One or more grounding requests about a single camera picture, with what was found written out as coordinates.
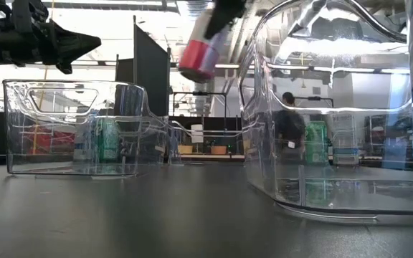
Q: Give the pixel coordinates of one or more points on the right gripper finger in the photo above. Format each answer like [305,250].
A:
[224,12]

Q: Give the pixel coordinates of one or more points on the white red Spindrift can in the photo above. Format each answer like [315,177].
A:
[199,57]

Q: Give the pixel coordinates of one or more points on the clear plastic storage bin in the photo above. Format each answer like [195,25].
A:
[264,161]
[173,143]
[16,143]

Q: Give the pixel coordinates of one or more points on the ceiling light strip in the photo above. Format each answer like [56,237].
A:
[228,66]

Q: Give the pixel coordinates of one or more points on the red cabinet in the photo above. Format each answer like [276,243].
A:
[59,141]

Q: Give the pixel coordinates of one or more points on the white cylinder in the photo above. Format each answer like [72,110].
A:
[197,133]

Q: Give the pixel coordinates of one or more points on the person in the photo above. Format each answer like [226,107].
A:
[289,125]

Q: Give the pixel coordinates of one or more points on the orange-brown pot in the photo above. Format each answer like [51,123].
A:
[218,150]

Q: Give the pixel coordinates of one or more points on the yellow-tan pot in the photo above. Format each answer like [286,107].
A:
[185,149]

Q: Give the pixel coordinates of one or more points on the wooden workbench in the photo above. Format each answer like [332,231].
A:
[206,156]

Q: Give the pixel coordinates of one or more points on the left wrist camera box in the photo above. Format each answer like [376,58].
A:
[27,16]

